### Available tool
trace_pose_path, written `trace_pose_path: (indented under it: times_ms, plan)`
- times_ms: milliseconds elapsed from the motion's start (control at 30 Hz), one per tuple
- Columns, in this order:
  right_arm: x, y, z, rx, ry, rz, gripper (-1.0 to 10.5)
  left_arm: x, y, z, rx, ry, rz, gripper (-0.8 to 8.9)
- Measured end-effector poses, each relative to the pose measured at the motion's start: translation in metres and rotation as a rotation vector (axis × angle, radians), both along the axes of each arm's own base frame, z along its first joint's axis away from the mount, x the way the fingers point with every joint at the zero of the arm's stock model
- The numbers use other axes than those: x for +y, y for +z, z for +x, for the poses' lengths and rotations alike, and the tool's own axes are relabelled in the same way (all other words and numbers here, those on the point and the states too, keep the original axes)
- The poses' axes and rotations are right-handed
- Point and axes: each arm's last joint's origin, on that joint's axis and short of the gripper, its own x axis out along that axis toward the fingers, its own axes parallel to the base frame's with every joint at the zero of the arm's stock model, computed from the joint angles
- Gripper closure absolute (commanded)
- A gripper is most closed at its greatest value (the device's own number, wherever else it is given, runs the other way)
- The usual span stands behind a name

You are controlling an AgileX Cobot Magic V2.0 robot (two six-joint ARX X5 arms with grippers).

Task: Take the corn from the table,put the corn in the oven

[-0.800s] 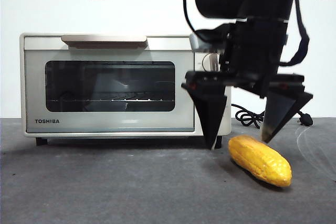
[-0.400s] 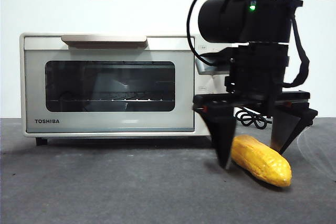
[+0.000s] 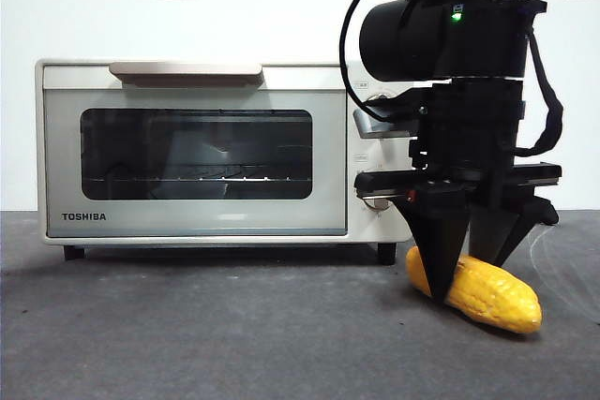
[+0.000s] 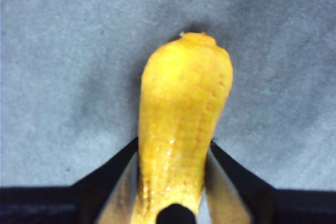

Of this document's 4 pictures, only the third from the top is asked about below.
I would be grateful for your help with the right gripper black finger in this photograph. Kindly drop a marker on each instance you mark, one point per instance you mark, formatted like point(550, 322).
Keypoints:
point(515, 226)
point(438, 241)

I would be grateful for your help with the yellow corn cob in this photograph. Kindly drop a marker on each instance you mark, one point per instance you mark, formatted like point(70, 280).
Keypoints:
point(492, 301)

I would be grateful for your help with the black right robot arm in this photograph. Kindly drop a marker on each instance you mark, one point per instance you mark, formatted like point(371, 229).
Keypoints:
point(445, 44)

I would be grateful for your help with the cream Toshiba toaster oven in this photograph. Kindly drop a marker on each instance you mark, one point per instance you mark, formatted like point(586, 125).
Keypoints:
point(375, 226)

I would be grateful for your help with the cream oven knob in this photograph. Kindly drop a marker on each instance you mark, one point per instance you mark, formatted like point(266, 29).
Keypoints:
point(377, 204)
point(379, 98)

